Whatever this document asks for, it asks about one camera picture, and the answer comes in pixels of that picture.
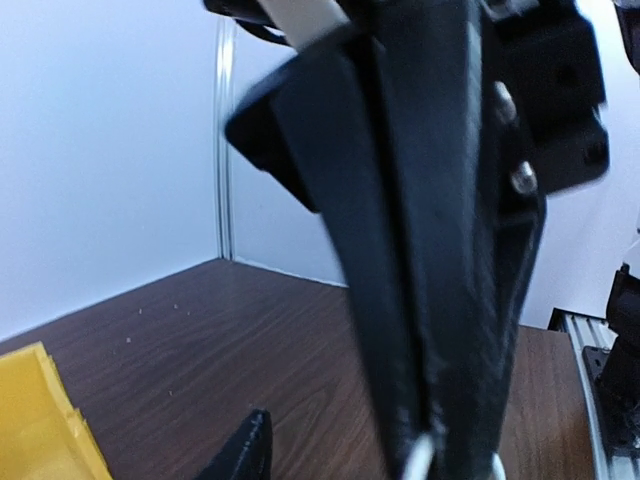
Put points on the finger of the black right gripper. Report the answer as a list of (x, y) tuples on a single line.
[(468, 251), (317, 124)]

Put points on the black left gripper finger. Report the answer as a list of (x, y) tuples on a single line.
[(247, 454)]

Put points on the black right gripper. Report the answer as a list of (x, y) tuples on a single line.
[(549, 74)]

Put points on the yellow bin right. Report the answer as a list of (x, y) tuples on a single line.
[(43, 436)]

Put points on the aluminium frame post right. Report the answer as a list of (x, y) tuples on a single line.
[(223, 104)]

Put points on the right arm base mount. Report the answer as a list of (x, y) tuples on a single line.
[(615, 374)]

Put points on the aluminium front rail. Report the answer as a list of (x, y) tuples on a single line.
[(593, 334)]

